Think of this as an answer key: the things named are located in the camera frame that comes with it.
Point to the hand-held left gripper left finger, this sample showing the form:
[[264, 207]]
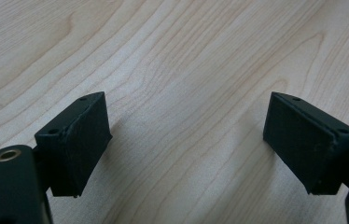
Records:
[[76, 146]]

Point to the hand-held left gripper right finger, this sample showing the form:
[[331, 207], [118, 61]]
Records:
[[306, 146]]

